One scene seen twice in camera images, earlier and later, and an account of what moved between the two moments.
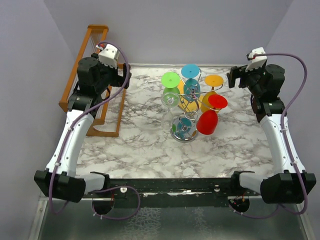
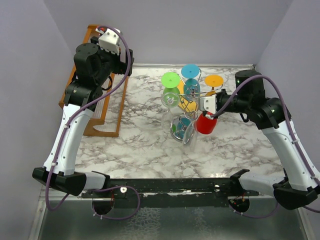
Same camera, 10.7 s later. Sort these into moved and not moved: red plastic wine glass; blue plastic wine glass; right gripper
Moved: right gripper
Not moved: red plastic wine glass; blue plastic wine glass
